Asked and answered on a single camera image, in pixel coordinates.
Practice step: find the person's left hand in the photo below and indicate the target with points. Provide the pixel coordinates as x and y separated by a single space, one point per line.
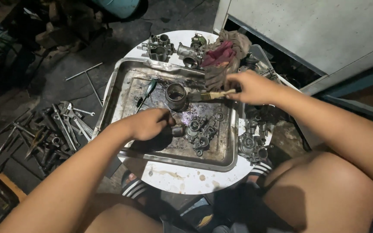
147 124

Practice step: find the person's right hand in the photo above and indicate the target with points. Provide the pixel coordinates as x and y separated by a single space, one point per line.
257 89

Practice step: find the person's left fingers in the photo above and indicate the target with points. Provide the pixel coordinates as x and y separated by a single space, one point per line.
167 119

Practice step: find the small metal carburetor part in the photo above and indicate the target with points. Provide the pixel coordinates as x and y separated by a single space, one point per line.
177 131

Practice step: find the metal float bowl cup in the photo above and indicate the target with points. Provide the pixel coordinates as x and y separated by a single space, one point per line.
175 97

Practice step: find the dirty metal tray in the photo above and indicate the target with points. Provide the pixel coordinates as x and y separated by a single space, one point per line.
160 155

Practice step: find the disassembled carburetor body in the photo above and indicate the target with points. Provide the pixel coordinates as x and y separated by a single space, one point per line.
201 136

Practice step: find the small round metal part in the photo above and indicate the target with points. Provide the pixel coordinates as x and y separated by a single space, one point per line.
219 116

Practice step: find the carburetor with round opening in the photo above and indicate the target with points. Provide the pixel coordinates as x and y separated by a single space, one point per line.
189 53

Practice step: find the grey metal carburetor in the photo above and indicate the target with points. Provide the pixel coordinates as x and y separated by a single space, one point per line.
159 48

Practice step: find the striped black sandal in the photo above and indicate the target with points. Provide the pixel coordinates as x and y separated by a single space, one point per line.
134 187
261 168

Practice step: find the brown and red rag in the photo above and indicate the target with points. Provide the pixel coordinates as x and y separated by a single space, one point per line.
220 60

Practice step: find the dirty dark carburetor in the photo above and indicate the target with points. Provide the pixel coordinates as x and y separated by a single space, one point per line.
253 142

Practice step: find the person's left leg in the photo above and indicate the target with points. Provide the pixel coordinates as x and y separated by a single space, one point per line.
125 216

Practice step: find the person's leg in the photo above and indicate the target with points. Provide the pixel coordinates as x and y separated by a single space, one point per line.
322 194
125 216

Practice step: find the clear plastic container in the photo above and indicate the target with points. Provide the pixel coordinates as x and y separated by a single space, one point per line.
259 60

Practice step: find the pile of wrenches and tools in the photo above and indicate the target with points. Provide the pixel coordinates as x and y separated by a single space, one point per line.
57 129

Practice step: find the black shorts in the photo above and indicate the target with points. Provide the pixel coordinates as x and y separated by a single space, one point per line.
238 210

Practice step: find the blue barrel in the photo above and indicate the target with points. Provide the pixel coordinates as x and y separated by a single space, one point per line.
117 7

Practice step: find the heap of wood and junk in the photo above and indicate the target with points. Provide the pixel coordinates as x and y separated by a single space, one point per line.
37 26

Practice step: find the white cabinet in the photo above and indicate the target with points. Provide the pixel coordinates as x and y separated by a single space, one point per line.
309 35

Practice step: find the person's right leg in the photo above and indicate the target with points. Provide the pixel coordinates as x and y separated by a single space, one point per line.
322 194

